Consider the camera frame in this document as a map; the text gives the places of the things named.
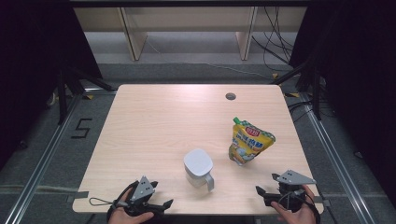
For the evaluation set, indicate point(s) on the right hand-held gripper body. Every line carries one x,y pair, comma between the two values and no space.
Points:
294,179

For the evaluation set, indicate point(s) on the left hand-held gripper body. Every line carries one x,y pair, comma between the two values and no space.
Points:
141,188

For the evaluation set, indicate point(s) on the yellow spouted pouch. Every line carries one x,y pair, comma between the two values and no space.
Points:
249,143

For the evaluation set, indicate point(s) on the white lidded jug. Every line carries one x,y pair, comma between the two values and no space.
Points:
197,163

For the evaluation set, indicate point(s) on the person's left hand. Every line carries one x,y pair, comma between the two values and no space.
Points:
124,216

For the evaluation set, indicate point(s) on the person's right hand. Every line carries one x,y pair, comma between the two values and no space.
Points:
299,216

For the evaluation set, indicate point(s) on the grey tape strip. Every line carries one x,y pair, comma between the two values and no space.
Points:
322,201
77,196

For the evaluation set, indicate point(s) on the black metal stand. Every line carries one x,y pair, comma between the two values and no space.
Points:
316,93
62,99

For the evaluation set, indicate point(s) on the black curtain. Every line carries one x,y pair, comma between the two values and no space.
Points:
358,77
31,62

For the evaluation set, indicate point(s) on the light wooden shelf unit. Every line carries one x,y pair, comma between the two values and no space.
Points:
134,37

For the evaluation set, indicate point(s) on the aluminium floor rail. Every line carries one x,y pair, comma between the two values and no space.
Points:
336,161
40,168

